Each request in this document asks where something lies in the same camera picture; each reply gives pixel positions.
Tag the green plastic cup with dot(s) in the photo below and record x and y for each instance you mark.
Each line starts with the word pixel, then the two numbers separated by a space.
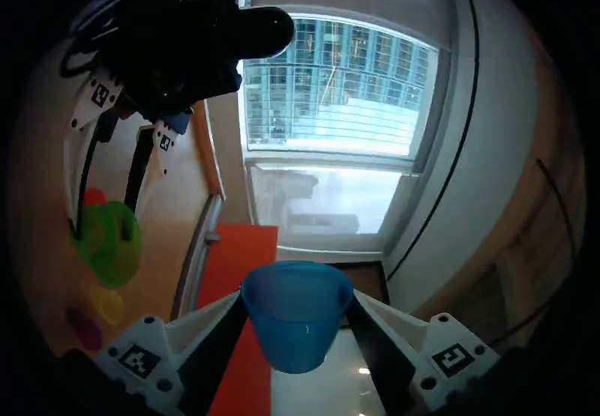
pixel 110 247

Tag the red plastic cup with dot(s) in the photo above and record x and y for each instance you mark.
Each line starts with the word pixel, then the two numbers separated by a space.
pixel 93 196

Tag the blue plastic cup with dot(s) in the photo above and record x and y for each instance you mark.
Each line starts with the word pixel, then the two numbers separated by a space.
pixel 293 322

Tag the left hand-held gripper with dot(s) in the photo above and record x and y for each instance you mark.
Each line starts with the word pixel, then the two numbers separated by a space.
pixel 183 46

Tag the yellow plastic cup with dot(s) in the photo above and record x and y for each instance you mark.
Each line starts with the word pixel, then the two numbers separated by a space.
pixel 108 304

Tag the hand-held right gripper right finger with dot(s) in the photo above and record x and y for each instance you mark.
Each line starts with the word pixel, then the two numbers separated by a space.
pixel 422 345

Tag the pink plastic cup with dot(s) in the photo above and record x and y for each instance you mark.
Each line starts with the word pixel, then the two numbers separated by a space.
pixel 86 331

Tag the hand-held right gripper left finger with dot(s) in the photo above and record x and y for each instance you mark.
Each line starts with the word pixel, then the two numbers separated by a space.
pixel 159 341

